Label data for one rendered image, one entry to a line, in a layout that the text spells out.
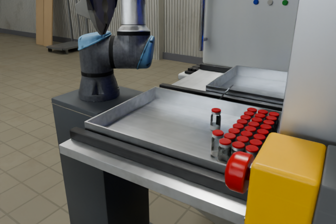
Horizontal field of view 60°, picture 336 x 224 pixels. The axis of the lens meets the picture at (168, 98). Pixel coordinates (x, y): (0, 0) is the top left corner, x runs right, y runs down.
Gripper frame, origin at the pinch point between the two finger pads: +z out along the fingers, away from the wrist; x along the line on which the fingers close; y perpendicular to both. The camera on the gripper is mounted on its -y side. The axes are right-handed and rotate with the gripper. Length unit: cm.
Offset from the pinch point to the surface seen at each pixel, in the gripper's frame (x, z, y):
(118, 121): -3.0, 21.3, 0.7
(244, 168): 19.3, 8.4, -34.2
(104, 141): 8.0, 19.5, -5.3
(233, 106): -19.5, 18.9, -20.8
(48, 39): -351, 96, 483
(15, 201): -29, 110, 106
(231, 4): -90, 0, 6
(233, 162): 19.1, 8.2, -33.1
